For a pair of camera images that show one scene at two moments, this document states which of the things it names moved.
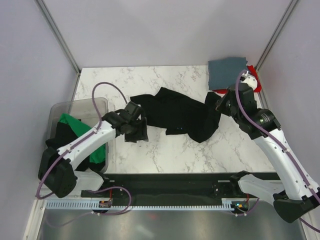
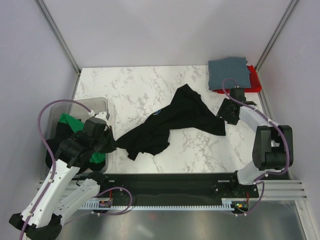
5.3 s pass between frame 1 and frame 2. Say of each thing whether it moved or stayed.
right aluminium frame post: stayed
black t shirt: moved
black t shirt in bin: stayed
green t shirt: stayed
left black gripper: moved
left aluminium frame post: stayed
